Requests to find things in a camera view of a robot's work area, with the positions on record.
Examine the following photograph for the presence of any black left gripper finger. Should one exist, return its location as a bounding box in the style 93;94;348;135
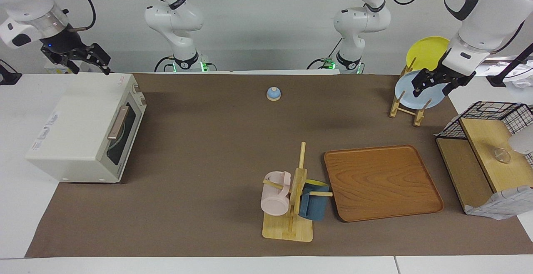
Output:
443;77;465;96
412;69;436;98

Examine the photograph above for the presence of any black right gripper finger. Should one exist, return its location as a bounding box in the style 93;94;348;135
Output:
41;49;80;75
85;43;112;75

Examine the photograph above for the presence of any oven door with handle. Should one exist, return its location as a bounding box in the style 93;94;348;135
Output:
100;85;147;183

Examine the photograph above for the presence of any white toaster oven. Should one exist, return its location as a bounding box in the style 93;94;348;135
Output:
25;73;147;183

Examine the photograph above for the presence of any small white cardboard box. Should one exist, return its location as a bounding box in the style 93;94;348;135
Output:
44;60;75;75

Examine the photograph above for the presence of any light blue plate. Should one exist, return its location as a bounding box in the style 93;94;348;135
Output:
394;70;447;110

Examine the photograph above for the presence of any yellow plate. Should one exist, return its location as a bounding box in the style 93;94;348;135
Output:
406;36;451;73

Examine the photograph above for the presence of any wooden plate rack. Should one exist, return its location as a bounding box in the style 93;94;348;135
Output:
389;57;443;127

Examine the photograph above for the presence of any crumpled white paper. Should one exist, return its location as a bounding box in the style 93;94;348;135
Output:
475;57;533;100

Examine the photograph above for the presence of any light wooden shelf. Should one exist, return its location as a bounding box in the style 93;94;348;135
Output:
435;118;533;215

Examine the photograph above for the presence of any small clear glass cup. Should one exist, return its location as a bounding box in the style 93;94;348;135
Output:
493;147;512;164

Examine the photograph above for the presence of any white translucent container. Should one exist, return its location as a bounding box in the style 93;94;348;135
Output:
510;132;533;156

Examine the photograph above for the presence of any brown wooden tray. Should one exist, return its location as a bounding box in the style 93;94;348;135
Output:
324;145;444;223

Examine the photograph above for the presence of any white checkered cloth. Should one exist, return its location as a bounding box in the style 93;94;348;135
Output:
464;185;533;220

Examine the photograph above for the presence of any brown table mat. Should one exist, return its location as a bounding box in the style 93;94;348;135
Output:
25;73;533;259

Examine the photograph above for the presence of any blue mug yellow inside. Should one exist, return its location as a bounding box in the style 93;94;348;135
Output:
299;179;330;221

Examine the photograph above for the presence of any pink mug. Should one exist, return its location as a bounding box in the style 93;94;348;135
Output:
261;171;292;216

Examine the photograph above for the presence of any wooden mug rack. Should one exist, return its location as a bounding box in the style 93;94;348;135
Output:
262;142;334;242

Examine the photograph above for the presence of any black wire basket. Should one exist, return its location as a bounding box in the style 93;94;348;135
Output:
435;101;533;166

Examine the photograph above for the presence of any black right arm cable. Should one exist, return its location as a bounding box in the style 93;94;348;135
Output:
69;0;167;32

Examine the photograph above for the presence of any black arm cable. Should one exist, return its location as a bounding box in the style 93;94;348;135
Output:
385;0;526;54
69;0;167;32

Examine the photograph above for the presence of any black clamp mount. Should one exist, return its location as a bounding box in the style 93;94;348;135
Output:
0;60;22;85

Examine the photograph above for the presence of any black base power cable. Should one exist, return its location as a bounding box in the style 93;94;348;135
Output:
307;37;344;70
154;56;174;73

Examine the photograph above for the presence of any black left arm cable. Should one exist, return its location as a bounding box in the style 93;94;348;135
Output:
385;0;526;54

